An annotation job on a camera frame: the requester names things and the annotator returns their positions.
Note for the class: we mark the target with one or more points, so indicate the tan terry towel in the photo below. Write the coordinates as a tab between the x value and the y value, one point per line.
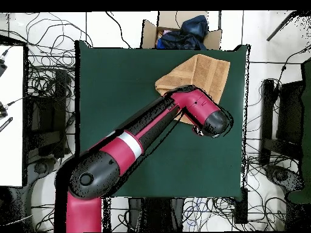
201	70

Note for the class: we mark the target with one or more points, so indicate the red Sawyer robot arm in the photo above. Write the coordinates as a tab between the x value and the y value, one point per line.
121	153

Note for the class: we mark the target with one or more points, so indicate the black flat strip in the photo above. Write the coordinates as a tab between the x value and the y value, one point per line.
6	124

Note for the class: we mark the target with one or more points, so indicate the black rectangular block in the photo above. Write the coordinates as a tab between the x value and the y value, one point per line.
241	208

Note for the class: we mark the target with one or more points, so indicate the dark blue clothes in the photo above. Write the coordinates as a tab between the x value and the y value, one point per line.
189	36

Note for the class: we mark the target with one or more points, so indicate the dark chair base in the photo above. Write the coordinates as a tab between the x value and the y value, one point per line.
281	176

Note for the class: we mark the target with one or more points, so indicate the dark green table cloth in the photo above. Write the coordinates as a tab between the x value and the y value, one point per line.
109	85

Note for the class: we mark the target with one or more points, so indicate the cardboard box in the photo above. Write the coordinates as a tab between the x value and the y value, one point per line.
148	36

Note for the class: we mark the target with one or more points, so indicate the green covered table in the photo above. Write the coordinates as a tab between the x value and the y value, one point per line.
307	121

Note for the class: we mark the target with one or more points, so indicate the black rod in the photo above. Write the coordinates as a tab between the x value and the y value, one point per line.
279	26

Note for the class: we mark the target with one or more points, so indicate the grey chair base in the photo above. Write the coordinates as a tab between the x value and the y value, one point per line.
40	168

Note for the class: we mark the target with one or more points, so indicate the white desk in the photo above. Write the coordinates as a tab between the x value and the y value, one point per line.
12	145

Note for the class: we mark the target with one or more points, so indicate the black metal frame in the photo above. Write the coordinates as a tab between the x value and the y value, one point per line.
267	109
59	97

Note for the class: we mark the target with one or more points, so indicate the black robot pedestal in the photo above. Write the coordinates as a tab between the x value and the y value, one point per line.
155	213

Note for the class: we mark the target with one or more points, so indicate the black camera device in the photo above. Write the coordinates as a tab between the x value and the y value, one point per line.
2	111
2	68

